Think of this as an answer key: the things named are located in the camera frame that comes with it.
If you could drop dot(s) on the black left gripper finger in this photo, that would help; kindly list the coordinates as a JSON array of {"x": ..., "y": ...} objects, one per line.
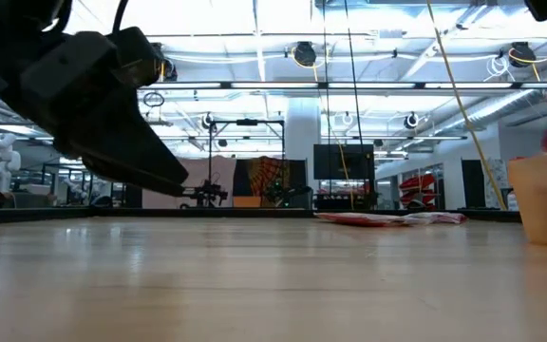
[
  {"x": 126, "y": 142},
  {"x": 126, "y": 176}
]

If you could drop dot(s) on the black curtain panel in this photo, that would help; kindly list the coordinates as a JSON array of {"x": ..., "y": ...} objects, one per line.
[{"x": 133, "y": 197}]

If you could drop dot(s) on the black background robot station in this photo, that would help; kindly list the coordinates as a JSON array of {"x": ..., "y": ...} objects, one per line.
[{"x": 204, "y": 194}]

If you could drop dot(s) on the beige curtain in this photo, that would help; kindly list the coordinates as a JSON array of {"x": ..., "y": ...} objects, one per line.
[{"x": 221, "y": 176}]

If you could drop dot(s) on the white robot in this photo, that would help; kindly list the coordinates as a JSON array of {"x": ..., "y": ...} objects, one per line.
[{"x": 0, "y": 159}]

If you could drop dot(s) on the small orange box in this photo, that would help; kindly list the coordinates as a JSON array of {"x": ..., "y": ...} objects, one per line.
[{"x": 247, "y": 202}]

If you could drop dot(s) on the orange patterned panel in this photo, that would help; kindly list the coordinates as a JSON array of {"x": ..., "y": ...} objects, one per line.
[{"x": 259, "y": 178}]

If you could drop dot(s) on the black door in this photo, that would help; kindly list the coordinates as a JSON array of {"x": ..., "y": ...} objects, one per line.
[{"x": 473, "y": 183}]

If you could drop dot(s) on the red shelf rack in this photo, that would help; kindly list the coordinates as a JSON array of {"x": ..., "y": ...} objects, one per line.
[{"x": 416, "y": 184}]

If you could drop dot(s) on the black metal table frame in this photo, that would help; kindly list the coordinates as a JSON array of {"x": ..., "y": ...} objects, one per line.
[{"x": 159, "y": 214}]

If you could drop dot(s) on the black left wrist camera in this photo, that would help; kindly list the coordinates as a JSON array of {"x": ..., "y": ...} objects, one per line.
[{"x": 136, "y": 54}]

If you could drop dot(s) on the black wall monitor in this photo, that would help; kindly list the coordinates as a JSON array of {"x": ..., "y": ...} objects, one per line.
[{"x": 344, "y": 161}]

